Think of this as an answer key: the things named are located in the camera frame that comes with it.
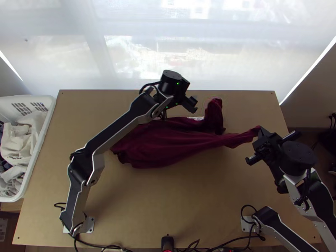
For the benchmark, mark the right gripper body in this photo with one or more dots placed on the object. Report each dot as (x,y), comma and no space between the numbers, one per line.
(266,149)

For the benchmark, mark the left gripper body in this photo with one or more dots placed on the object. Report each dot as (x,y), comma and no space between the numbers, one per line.
(191,104)

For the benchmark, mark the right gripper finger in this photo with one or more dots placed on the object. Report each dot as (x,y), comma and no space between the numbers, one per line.
(258,139)
(264,134)

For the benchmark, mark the heap of clothes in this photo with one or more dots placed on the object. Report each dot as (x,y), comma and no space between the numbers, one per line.
(18,147)

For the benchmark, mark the bright window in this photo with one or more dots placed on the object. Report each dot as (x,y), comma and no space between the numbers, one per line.
(168,39)

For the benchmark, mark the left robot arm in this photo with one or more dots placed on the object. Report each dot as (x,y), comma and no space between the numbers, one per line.
(118,126)

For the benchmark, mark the white laundry basket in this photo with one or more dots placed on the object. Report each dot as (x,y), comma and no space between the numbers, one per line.
(50,105)

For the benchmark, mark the maroon t-shirt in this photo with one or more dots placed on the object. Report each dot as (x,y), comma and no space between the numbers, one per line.
(162,144)

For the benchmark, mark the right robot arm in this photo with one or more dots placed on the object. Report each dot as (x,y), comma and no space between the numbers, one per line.
(296,157)

